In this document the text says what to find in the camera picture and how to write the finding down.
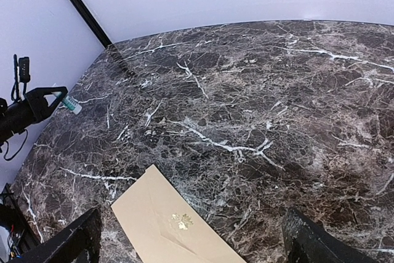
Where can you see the green white glue stick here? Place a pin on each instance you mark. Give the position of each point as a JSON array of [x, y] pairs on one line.
[[72, 104]]

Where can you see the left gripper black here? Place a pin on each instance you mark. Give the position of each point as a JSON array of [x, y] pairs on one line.
[[44, 100]]

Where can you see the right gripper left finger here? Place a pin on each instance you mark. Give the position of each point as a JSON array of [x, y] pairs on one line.
[[78, 242]]

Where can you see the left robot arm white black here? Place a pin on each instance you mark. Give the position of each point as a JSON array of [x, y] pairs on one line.
[[15, 119]]

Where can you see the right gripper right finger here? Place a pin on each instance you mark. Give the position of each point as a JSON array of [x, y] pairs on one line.
[[306, 241]]

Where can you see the black frame post left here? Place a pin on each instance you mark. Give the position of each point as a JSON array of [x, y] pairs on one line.
[[91, 22]]

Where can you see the brown paper envelope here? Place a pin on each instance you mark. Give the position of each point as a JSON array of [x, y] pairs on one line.
[[163, 227]]

